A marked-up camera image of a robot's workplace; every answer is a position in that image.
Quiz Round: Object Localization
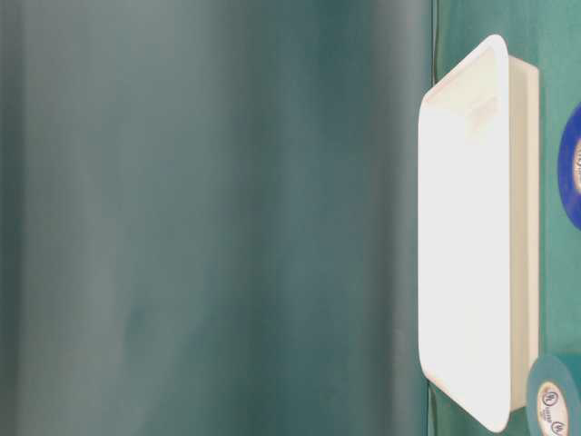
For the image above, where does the white plastic case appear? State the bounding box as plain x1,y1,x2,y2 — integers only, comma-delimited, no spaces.
418,35,540,433

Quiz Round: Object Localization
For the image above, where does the blue tape roll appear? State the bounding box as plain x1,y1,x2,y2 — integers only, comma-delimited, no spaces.
557,105,581,229

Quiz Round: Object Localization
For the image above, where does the teal tape roll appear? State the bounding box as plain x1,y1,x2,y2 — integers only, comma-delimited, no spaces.
526,353,581,436

